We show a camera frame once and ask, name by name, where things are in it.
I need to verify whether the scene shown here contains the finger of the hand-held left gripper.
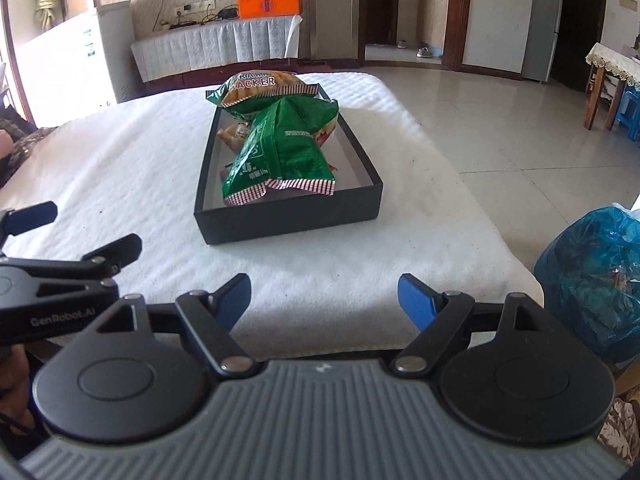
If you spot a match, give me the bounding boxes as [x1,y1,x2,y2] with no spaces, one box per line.
[80,233,143,277]
[0,201,58,241]

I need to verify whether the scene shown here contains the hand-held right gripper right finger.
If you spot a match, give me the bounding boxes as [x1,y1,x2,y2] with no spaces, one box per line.
[390,273,548,380]

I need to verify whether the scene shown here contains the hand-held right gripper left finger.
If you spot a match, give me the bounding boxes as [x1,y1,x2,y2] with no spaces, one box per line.
[97,273,258,378]

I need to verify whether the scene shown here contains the grey cardboard box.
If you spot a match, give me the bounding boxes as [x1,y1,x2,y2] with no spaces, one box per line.
[193,85,385,246]

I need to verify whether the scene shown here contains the green snack bag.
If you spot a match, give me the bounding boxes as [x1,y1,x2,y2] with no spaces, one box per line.
[221,97,340,208]

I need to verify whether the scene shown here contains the golden pastry packet white label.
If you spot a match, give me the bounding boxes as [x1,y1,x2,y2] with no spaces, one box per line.
[216,120,257,155]

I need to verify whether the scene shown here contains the green and orange cracker bag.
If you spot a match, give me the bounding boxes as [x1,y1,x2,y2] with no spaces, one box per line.
[206,71,321,111]

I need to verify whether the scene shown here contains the dark patterned cloth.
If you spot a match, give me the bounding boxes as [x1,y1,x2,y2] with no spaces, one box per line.
[0,125,58,186]

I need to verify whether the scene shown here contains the white chest freezer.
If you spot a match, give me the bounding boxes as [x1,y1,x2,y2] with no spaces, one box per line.
[15,0,133,106]

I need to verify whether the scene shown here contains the blue plastic bag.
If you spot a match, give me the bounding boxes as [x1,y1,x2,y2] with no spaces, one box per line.
[534,203,640,361]

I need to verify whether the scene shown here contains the wooden television cabinet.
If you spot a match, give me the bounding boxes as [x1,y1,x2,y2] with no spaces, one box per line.
[132,57,301,95]

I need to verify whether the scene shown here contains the white lace cloth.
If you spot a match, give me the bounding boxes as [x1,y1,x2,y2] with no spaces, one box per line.
[130,14,303,83]

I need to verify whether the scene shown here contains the floral fabric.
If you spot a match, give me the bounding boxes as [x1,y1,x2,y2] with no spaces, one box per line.
[597,397,640,461]

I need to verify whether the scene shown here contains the wooden table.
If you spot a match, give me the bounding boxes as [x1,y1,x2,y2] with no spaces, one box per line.
[584,60,640,131]

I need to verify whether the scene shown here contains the wooden kitchen cabinet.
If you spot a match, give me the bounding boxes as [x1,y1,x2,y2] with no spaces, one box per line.
[417,0,448,53]

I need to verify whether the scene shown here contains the blue plastic stool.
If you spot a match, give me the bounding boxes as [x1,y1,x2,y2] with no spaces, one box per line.
[614,87,640,141]

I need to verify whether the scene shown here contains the dark wooden door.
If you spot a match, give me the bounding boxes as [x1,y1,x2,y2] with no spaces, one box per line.
[365,0,393,46]

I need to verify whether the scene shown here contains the grey refrigerator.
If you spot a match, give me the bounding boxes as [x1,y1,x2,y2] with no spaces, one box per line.
[521,0,566,83]

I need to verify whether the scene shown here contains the cream lace tablecloth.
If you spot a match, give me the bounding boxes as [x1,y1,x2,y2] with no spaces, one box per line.
[585,42,640,86]

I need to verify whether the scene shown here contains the white wall socket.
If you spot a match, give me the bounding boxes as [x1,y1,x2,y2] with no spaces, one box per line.
[175,1,217,16]

